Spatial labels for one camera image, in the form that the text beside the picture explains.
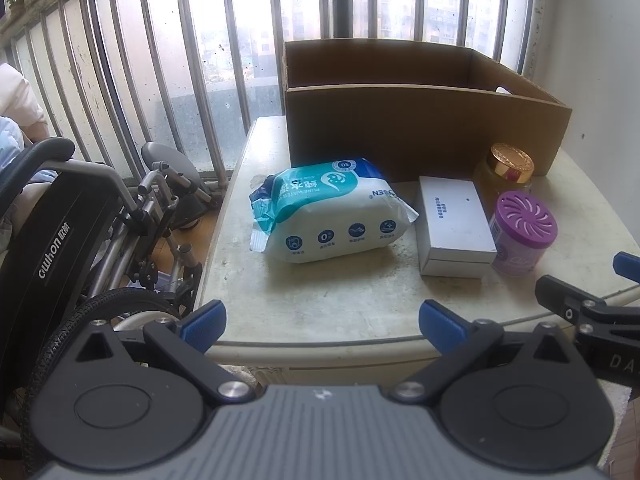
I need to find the black folded wheelchair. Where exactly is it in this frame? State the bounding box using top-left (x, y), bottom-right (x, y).
top-left (0, 137), bottom-right (226, 461)

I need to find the gold lid glass jar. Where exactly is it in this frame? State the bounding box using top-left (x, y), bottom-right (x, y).
top-left (472, 142), bottom-right (535, 211)

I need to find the purple lid air freshener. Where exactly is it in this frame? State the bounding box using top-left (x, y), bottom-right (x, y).
top-left (489, 190), bottom-right (559, 276)

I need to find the brown cardboard box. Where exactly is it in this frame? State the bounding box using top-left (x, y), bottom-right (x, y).
top-left (281, 39), bottom-right (573, 183)

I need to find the light blue garment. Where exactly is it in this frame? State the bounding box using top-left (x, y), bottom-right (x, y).
top-left (0, 116), bottom-right (58, 186)

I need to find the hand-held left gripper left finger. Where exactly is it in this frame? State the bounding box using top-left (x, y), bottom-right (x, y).
top-left (75, 299), bottom-right (257, 404)

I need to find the barred window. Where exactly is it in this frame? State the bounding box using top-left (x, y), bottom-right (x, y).
top-left (0, 0), bottom-right (538, 191)

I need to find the blue white wet wipes pack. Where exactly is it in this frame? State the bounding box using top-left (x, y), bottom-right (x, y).
top-left (248, 156), bottom-right (420, 265)

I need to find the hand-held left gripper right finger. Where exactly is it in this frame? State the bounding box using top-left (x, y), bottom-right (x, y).
top-left (390, 299), bottom-right (576, 406)

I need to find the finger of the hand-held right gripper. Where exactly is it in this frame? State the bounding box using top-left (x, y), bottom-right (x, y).
top-left (613, 251), bottom-right (640, 283)
top-left (534, 274), bottom-right (640, 333)

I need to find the white rectangular box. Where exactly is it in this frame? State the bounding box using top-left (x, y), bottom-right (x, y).
top-left (417, 175), bottom-right (497, 278)

